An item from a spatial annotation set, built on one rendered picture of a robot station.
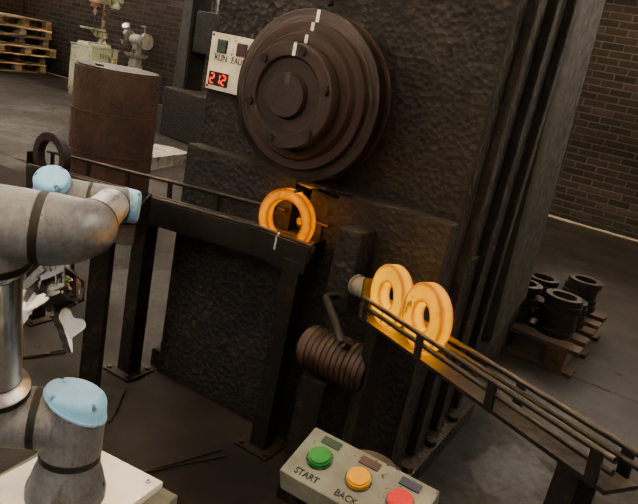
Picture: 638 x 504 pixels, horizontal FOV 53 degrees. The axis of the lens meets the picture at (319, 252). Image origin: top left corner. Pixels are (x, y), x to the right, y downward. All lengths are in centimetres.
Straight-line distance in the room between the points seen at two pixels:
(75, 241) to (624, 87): 705
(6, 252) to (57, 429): 39
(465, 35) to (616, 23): 602
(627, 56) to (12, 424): 714
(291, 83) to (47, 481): 110
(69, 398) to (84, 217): 39
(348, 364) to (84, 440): 70
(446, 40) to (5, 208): 122
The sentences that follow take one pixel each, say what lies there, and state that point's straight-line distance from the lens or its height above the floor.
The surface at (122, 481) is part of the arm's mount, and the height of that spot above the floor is 32.
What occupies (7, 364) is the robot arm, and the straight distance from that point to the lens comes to 124.
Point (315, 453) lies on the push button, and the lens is 112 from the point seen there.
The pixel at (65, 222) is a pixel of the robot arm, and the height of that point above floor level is 92.
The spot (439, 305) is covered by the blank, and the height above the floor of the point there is 78.
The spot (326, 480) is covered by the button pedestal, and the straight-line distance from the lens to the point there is 111.
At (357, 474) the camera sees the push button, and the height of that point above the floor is 61.
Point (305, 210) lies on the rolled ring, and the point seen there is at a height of 80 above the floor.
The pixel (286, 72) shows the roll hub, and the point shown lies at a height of 117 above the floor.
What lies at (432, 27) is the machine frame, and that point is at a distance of 186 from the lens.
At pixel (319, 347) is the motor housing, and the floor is 50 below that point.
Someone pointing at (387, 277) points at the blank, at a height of 75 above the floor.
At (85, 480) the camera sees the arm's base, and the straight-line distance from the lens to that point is 137.
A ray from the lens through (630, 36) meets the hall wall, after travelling 777.
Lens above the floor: 124
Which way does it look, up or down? 17 degrees down
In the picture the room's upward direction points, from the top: 12 degrees clockwise
